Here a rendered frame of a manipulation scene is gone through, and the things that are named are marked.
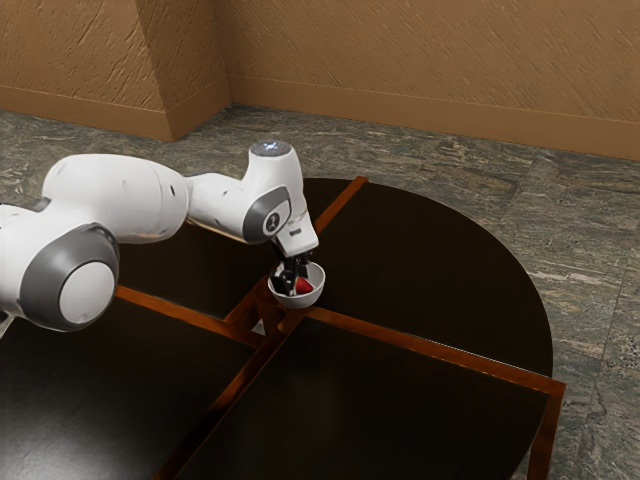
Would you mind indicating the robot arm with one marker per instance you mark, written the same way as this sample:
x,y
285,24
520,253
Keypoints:
x,y
150,210

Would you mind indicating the white bowl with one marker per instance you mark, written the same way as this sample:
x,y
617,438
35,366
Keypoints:
x,y
305,298

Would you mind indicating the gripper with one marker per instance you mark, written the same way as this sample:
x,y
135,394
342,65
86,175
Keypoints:
x,y
294,262

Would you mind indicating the red fruit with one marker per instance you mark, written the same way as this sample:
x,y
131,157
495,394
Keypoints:
x,y
303,286

